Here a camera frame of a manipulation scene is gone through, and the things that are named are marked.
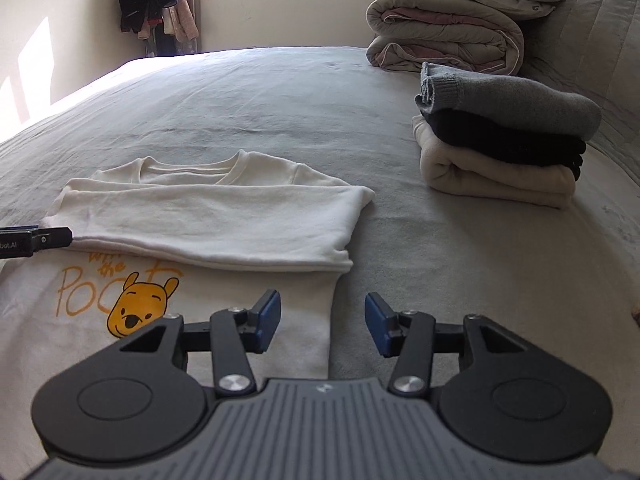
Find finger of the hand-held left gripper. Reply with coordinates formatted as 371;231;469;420
31;227;74;252

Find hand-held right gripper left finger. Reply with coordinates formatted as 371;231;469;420
120;288;282;399

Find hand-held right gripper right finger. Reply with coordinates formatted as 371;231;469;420
365;291;526;399

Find white bear-print sweatshirt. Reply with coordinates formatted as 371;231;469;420
0;150;376;386

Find folded cream garment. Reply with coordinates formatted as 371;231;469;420
411;115;576;210

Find grey bed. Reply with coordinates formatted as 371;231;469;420
0;46;640;461

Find folded black garment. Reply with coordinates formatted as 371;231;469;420
425;109;587;181

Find hanging pink garments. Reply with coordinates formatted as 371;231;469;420
137;0;200;44

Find folded grey sweater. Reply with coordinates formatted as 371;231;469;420
415;61;602;141

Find folded grey pink duvet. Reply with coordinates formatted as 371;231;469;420
366;0;525;77

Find grey quilted headboard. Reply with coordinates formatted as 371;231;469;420
520;0;640;161

